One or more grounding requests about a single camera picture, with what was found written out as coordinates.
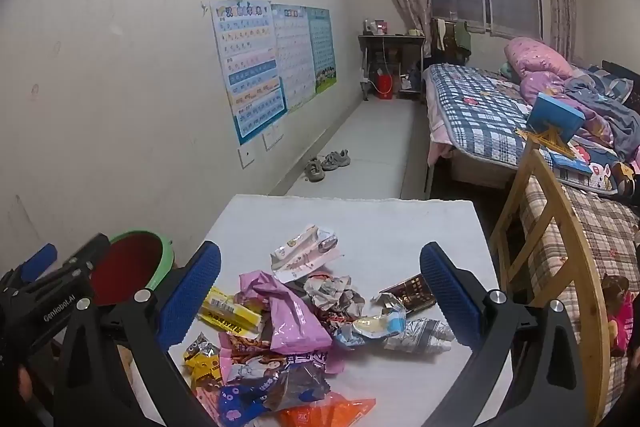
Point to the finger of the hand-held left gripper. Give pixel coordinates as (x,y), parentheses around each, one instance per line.
(87,252)
(40,258)

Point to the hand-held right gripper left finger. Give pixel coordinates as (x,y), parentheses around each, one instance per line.
(195,292)

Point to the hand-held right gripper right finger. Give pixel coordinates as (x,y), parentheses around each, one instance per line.
(450,297)

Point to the yellow cardboard box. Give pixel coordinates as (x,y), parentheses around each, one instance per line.
(230,313)

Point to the brown gold cigarette pack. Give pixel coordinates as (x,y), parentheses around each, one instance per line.
(407,294)

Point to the green bin with red inside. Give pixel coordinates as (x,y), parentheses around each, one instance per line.
(130,267)

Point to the grey paper wrapper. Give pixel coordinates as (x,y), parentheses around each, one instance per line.
(332,294)

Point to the white grey patterned wrapper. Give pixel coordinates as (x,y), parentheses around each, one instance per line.
(420,338)

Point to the yellow and black small wrapper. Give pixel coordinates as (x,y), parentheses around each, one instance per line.
(202,357)

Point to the blue and white snack wrapper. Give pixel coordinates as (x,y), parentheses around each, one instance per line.
(372,328)

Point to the pink cartoon print wrapper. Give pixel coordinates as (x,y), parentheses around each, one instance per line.
(250,363)

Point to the pink plastic wrapper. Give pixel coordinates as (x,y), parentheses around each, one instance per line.
(290,317)

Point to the pink white crushed carton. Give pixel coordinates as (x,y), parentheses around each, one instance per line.
(305,252)

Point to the blue dotted wrapper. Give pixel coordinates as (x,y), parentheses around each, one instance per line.
(240,403)

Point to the dark brown wrapper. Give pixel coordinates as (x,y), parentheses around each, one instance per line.
(297,382)

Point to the brown plaid mattress cover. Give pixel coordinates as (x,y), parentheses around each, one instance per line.
(600,232)

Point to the doll in pink dress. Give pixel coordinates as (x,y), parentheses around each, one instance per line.
(617,312)

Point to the orange wrapper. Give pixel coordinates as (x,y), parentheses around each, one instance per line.
(325,413)

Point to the yellow wooden stand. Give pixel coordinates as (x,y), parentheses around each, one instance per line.
(545,142)

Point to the bed with blue plaid blanket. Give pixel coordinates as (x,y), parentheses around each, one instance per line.
(475,112)

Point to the cartoon print pillow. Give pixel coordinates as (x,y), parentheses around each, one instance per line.
(600,169)

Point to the blue box on bed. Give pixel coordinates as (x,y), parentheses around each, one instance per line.
(555,114)

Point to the red bucket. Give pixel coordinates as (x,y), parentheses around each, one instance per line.
(385,87)

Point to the blue grey clothing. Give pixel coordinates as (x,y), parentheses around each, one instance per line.
(610,107)

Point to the pink quilt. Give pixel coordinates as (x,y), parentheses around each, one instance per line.
(535,59)

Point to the clothes on chair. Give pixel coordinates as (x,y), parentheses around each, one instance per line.
(452,38)

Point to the black metal desk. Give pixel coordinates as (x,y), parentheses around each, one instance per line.
(395,41)

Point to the green bowl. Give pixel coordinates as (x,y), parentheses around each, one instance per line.
(415,32)

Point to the white and red box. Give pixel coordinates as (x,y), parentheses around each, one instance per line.
(377,27)

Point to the white wall socket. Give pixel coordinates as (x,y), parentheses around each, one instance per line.
(247,158)

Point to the white double wall switch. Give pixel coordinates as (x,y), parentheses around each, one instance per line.
(273,137)

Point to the wall poster with coloured rows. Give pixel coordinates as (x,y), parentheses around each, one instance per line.
(247,72)

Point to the pink chart wall poster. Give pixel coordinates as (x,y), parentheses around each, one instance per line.
(295,57)

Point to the teal chart wall poster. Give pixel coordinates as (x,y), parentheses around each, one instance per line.
(322,49)

